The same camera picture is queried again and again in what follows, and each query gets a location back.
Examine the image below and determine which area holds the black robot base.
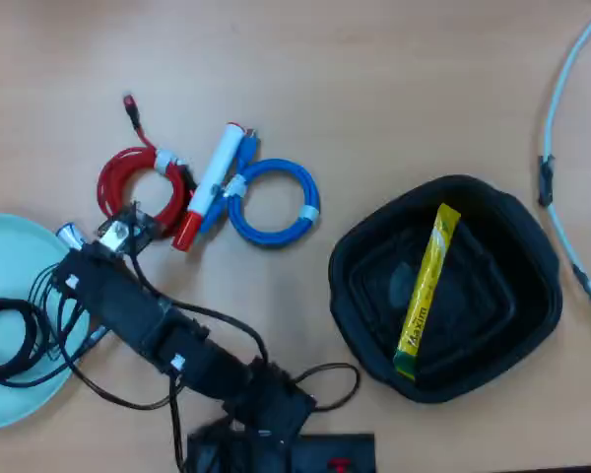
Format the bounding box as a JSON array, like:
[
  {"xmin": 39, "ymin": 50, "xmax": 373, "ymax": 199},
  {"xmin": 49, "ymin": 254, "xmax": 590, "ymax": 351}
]
[{"xmin": 186, "ymin": 432, "xmax": 376, "ymax": 473}]

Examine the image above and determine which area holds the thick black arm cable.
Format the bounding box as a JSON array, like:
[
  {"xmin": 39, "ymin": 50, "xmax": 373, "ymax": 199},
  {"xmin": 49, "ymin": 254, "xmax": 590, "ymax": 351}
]
[{"xmin": 127, "ymin": 243, "xmax": 272, "ymax": 364}]

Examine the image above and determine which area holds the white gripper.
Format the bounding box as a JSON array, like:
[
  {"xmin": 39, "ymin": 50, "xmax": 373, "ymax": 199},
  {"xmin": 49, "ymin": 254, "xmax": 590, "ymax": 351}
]
[{"xmin": 96, "ymin": 201, "xmax": 159, "ymax": 256}]

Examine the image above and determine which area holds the light green plate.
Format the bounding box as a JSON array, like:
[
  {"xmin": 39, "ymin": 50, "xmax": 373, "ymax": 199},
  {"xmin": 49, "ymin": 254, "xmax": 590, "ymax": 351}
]
[{"xmin": 0, "ymin": 212, "xmax": 91, "ymax": 433}]

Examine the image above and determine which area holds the black coiled USB cable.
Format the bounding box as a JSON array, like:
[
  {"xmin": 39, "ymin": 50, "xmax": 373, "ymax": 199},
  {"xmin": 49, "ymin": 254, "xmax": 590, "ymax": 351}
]
[{"xmin": 0, "ymin": 298, "xmax": 110, "ymax": 390}]

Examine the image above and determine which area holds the black plastic tray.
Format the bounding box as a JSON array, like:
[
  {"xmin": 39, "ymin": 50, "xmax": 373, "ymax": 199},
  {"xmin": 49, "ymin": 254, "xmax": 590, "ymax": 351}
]
[{"xmin": 328, "ymin": 173, "xmax": 563, "ymax": 405}]

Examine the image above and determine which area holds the red coiled cable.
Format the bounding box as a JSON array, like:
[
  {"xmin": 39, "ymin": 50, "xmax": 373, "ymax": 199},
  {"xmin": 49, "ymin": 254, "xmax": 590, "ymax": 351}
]
[{"xmin": 97, "ymin": 92, "xmax": 198, "ymax": 238}]

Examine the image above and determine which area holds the blue coiled cable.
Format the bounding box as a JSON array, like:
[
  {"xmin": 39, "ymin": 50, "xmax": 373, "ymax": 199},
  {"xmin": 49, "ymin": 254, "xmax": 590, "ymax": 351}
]
[{"xmin": 199, "ymin": 128, "xmax": 321, "ymax": 247}]

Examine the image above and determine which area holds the yellow Maxim coffee stick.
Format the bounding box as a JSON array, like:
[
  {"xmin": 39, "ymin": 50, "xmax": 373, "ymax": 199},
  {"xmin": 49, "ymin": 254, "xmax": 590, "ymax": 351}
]
[{"xmin": 392, "ymin": 202, "xmax": 462, "ymax": 381}]

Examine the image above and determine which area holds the black tape wrap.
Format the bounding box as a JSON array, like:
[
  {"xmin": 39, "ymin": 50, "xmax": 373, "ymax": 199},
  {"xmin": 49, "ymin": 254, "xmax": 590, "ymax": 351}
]
[{"xmin": 538, "ymin": 155, "xmax": 557, "ymax": 207}]

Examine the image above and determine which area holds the thin black wire bundle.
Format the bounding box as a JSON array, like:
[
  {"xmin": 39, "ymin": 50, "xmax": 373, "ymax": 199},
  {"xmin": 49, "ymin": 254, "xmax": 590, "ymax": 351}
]
[{"xmin": 27, "ymin": 263, "xmax": 188, "ymax": 411}]

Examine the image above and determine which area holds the light grey cable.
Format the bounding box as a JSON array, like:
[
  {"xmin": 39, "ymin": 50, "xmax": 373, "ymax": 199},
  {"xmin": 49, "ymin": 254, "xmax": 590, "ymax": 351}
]
[{"xmin": 539, "ymin": 0, "xmax": 591, "ymax": 317}]

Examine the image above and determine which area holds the white marker with red cap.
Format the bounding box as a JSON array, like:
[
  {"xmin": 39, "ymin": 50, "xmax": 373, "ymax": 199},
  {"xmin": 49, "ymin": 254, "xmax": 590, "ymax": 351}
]
[{"xmin": 170, "ymin": 121, "xmax": 245, "ymax": 253}]

